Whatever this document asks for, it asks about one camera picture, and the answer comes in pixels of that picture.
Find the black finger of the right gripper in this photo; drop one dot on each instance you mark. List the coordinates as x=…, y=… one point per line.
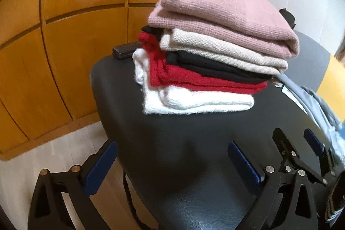
x=291, y=160
x=325, y=155

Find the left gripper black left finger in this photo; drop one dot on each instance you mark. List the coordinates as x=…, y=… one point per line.
x=48, y=210

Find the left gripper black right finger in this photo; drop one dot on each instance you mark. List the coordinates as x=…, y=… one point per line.
x=283, y=200

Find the pink knit sweater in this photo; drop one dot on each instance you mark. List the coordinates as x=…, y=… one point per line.
x=253, y=24

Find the light blue grey garment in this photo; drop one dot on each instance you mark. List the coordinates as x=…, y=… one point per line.
x=320, y=113

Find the white printed garment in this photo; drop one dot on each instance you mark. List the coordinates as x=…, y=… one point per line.
x=288, y=93

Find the grey yellow blue chair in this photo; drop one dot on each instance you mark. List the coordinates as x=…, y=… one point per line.
x=316, y=69

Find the black folded sweater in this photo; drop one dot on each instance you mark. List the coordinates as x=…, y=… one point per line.
x=213, y=69

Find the white folded sweater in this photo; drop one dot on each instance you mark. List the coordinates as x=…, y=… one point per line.
x=179, y=100

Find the red folded sweater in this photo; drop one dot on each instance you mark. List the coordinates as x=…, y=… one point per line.
x=162, y=74

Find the beige folded sweater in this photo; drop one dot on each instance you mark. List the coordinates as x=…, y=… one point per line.
x=222, y=52

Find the small black rectangular device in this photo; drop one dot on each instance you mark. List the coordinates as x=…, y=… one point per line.
x=125, y=51

